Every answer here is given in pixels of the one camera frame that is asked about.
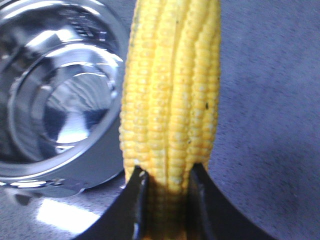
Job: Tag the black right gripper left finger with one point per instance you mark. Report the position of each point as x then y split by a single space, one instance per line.
126 217

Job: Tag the yellow corn cob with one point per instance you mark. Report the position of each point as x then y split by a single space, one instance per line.
170 97

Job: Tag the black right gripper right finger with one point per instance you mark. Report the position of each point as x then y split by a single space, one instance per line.
210 216

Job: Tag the pale green electric pot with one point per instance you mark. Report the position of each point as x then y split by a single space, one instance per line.
62 64

